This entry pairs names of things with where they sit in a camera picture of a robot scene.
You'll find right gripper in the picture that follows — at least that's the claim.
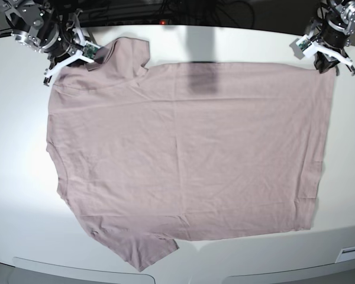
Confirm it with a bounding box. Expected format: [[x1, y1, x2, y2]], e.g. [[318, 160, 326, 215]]
[[43, 27, 101, 86]]

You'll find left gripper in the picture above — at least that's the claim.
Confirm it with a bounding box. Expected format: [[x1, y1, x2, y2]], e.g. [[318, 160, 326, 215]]
[[289, 34, 355, 76]]

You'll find mauve T-shirt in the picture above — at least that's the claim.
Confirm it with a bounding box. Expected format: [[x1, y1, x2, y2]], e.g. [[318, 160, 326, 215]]
[[47, 37, 335, 271]]

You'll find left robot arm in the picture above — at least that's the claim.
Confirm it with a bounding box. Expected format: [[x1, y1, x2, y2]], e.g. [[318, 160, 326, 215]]
[[292, 0, 355, 76]]

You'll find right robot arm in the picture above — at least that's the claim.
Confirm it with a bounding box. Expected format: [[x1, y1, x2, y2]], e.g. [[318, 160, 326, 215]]
[[0, 1, 102, 86]]

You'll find power strip with red light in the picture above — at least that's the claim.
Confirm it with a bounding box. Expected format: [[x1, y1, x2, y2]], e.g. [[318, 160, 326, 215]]
[[105, 19, 169, 26]]

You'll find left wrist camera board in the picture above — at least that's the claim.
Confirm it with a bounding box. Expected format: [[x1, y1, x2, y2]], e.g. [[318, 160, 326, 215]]
[[296, 35, 311, 52]]

